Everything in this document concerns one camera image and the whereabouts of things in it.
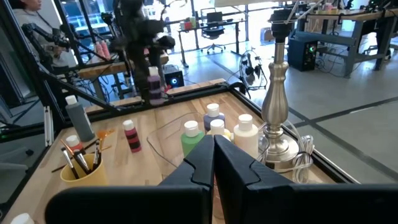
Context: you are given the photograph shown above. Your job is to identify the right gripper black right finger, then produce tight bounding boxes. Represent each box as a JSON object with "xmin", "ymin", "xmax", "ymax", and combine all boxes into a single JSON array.
[{"xmin": 214, "ymin": 134, "xmax": 398, "ymax": 224}]

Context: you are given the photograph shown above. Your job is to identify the small purple paint bottle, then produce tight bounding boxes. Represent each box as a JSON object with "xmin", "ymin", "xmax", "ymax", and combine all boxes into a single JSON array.
[{"xmin": 147, "ymin": 66, "xmax": 165, "ymax": 106}]

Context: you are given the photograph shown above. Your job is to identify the clear lamp cord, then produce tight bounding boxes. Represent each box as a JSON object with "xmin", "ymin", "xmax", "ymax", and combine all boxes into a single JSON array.
[{"xmin": 287, "ymin": 119, "xmax": 315, "ymax": 184}]

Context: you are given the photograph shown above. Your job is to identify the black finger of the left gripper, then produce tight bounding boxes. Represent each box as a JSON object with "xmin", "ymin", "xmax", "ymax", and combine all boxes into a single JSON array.
[
  {"xmin": 156, "ymin": 46, "xmax": 167, "ymax": 78},
  {"xmin": 133, "ymin": 49, "xmax": 150, "ymax": 103}
]

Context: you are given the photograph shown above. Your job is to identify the yellow ribbed cup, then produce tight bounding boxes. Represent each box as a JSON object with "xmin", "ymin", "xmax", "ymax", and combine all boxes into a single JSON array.
[{"xmin": 60, "ymin": 152, "xmax": 109, "ymax": 187}]

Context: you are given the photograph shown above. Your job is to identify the person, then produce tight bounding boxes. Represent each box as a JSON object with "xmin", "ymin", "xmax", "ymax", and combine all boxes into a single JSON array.
[{"xmin": 9, "ymin": 0, "xmax": 74, "ymax": 68}]

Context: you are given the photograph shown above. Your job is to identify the large yellow paint bottle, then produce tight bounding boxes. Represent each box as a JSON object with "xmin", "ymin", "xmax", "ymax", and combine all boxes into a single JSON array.
[{"xmin": 206, "ymin": 119, "xmax": 234, "ymax": 142}]

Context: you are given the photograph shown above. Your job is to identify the large green paint bottle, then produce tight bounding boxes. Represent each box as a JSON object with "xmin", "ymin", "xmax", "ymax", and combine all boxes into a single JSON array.
[{"xmin": 180, "ymin": 120, "xmax": 206, "ymax": 158}]

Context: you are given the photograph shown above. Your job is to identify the black box with blue light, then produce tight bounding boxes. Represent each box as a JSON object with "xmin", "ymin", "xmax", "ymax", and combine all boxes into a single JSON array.
[{"xmin": 164, "ymin": 70, "xmax": 185, "ymax": 89}]

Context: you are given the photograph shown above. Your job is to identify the white-shade silver table lamp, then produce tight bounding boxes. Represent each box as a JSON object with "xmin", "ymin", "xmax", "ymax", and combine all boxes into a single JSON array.
[{"xmin": 214, "ymin": 0, "xmax": 324, "ymax": 171}]

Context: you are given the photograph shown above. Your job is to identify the large blue paint bottle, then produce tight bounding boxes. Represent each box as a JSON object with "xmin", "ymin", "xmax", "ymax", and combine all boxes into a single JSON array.
[{"xmin": 203, "ymin": 103, "xmax": 226, "ymax": 133}]

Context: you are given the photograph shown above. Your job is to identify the paintbrushes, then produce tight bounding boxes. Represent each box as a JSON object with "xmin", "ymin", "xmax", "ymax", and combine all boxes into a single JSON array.
[{"xmin": 60, "ymin": 139, "xmax": 91, "ymax": 175}]

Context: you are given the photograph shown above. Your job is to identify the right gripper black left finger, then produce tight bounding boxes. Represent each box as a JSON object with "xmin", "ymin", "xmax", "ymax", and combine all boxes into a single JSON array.
[{"xmin": 45, "ymin": 134, "xmax": 215, "ymax": 224}]

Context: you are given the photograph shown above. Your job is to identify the dark-handled paintbrush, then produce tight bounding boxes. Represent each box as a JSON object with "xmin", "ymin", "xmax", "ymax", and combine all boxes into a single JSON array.
[
  {"xmin": 92, "ymin": 139, "xmax": 101, "ymax": 171},
  {"xmin": 60, "ymin": 146, "xmax": 80, "ymax": 180}
]

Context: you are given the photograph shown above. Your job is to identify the distant wooden table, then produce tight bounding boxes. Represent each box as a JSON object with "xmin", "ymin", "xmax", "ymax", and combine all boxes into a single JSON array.
[{"xmin": 77, "ymin": 52, "xmax": 170, "ymax": 100}]

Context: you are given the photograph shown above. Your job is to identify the distant pink bottle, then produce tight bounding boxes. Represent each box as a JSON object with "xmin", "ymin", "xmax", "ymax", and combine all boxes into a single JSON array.
[
  {"xmin": 95, "ymin": 40, "xmax": 104, "ymax": 60},
  {"xmin": 101, "ymin": 40, "xmax": 111, "ymax": 59}
]

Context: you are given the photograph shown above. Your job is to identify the black box with green light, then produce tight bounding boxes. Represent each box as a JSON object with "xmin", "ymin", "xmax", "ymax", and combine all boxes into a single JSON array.
[{"xmin": 287, "ymin": 37, "xmax": 318, "ymax": 72}]

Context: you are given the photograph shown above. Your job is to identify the black office chair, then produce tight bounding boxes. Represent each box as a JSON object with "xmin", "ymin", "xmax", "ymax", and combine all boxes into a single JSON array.
[{"xmin": 200, "ymin": 26, "xmax": 227, "ymax": 55}]

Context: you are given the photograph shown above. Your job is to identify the small magenta paint bottle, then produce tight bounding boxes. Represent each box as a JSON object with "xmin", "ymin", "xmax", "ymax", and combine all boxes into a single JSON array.
[{"xmin": 122, "ymin": 119, "xmax": 143, "ymax": 154}]

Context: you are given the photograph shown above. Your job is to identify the black standing desk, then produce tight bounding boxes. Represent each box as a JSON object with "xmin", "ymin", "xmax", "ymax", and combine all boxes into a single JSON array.
[{"xmin": 178, "ymin": 11, "xmax": 249, "ymax": 68}]

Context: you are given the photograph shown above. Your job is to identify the large grey paint bottle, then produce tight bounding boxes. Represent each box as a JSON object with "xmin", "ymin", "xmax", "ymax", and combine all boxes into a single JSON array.
[{"xmin": 64, "ymin": 95, "xmax": 96, "ymax": 143}]

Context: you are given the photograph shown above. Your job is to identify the grey-legged workbench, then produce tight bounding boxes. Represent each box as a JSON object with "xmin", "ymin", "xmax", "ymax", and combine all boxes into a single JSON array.
[{"xmin": 295, "ymin": 4, "xmax": 398, "ymax": 78}]

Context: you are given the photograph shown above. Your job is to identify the large white paint bottle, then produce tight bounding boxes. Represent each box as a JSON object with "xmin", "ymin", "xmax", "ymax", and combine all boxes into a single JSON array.
[{"xmin": 233, "ymin": 114, "xmax": 259, "ymax": 159}]

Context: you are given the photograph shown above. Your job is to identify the small red paint bottle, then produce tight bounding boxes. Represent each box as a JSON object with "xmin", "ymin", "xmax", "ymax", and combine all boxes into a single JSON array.
[{"xmin": 65, "ymin": 134, "xmax": 85, "ymax": 155}]

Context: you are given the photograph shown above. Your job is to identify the black floor fan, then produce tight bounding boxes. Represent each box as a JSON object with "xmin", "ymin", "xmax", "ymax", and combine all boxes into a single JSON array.
[{"xmin": 238, "ymin": 49, "xmax": 269, "ymax": 91}]

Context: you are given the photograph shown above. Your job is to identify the black aluminium table frame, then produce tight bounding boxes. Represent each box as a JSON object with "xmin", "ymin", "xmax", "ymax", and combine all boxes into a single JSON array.
[{"xmin": 0, "ymin": 0, "xmax": 361, "ymax": 218}]

